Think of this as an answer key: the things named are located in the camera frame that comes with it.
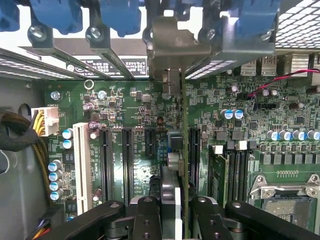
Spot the green RAM stick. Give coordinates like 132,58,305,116
210,153,229,209

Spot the black RAM slot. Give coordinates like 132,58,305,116
226,143,237,206
236,141,249,205

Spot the long black expansion slot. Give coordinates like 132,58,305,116
121,126,135,207
188,126,202,189
99,126,114,204

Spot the short black expansion slot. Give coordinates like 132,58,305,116
144,127,158,158

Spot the CPU socket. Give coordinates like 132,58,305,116
249,173,320,234

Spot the white expansion slot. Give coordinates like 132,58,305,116
72,121,94,216

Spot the green motherboard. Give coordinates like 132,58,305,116
44,52,320,240

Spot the open grey PC case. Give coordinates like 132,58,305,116
0,0,320,240

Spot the white power connector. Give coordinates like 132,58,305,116
30,105,61,137

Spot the black printed label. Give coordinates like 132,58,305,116
66,57,149,78

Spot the metal slot cover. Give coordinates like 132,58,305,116
26,24,86,79
85,24,138,81

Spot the blue slot latch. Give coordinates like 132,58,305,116
0,0,21,33
234,0,281,36
29,0,84,35
99,0,142,39

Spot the black sleeved wire bundle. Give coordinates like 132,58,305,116
0,106,52,204

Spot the red and black wire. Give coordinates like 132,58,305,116
246,67,320,99

